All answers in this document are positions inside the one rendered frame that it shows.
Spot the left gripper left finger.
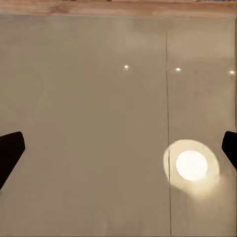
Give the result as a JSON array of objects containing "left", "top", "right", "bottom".
[{"left": 0, "top": 131, "right": 25, "bottom": 190}]

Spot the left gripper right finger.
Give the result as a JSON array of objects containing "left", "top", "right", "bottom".
[{"left": 222, "top": 131, "right": 237, "bottom": 170}]

